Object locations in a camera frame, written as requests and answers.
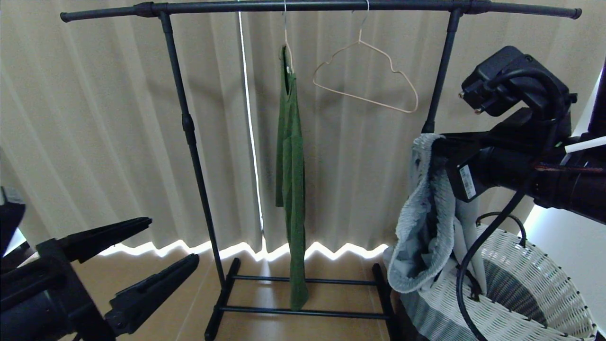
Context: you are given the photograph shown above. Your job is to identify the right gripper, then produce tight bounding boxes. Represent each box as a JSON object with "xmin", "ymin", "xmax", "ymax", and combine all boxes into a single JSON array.
[{"xmin": 432, "ymin": 132, "xmax": 546, "ymax": 203}]

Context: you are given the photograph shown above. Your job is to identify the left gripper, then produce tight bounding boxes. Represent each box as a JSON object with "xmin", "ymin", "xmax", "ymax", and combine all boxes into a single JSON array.
[{"xmin": 0, "ymin": 216, "xmax": 201, "ymax": 341}]

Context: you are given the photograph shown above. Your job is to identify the pale grey shorts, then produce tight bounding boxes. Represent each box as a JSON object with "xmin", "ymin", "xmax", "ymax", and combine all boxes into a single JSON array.
[{"xmin": 383, "ymin": 134, "xmax": 488, "ymax": 295}]

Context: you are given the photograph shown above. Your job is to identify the pink clothes hanger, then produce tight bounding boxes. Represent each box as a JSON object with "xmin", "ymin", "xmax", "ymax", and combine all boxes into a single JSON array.
[
  {"xmin": 312, "ymin": 0, "xmax": 420, "ymax": 114},
  {"xmin": 282, "ymin": 0, "xmax": 295, "ymax": 75}
]

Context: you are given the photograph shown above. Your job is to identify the green long-sleeved shirt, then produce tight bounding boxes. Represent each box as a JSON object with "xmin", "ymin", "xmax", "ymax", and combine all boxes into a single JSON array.
[{"xmin": 276, "ymin": 45, "xmax": 309, "ymax": 311}]

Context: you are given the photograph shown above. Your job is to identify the white laundry basket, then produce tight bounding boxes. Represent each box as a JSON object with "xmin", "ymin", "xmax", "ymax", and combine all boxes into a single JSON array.
[{"xmin": 392, "ymin": 211, "xmax": 598, "ymax": 341}]

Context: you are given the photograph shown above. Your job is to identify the black clothes rack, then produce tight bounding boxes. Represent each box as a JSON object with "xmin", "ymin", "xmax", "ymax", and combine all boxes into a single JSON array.
[{"xmin": 60, "ymin": 0, "xmax": 583, "ymax": 341}]

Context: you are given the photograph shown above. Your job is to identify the beige curtain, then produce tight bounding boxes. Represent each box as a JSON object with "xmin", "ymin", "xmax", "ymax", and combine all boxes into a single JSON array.
[{"xmin": 0, "ymin": 0, "xmax": 606, "ymax": 262}]

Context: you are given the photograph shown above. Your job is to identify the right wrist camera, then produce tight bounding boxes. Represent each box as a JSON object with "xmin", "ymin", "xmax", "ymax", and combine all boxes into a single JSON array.
[{"xmin": 458, "ymin": 46, "xmax": 578, "ymax": 143}]

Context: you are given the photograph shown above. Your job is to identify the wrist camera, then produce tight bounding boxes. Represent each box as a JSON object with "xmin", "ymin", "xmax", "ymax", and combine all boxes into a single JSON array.
[
  {"xmin": 0, "ymin": 186, "xmax": 27, "ymax": 259},
  {"xmin": 458, "ymin": 46, "xmax": 578, "ymax": 143}
]

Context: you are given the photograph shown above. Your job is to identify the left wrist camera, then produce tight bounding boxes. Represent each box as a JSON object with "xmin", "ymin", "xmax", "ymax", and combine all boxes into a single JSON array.
[{"xmin": 0, "ymin": 186, "xmax": 27, "ymax": 259}]

